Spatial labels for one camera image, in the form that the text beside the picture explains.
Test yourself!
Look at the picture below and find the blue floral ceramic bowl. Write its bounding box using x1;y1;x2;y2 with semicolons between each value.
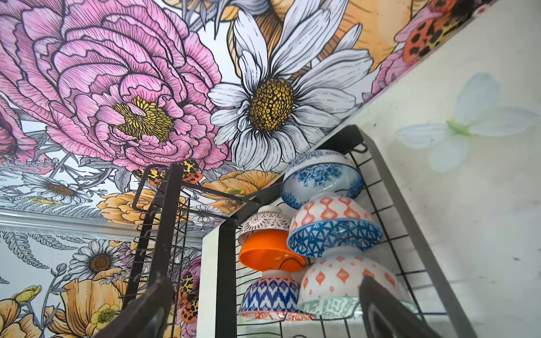
281;149;364;209

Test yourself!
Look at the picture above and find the orange plastic bowl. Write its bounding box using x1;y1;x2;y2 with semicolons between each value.
239;230;307;273

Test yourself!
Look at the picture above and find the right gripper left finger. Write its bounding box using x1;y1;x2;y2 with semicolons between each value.
96;277;173;338

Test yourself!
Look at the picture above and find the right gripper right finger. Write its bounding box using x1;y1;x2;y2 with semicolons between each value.
359;276;440;338

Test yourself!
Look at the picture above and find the white perforated strainer bowl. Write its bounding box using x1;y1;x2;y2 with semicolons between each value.
238;206;291;246

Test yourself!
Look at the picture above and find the orange patterned ceramic bowl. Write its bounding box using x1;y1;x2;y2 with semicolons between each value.
238;270;316;321

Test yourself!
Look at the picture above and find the black wire dish rack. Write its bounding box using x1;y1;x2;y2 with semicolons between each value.
122;125;475;337

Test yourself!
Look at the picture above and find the dark blue patterned bowl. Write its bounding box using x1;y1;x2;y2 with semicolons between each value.
287;194;384;257

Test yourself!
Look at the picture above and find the green patterned ceramic bowl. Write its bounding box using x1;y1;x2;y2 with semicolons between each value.
297;246;417;320

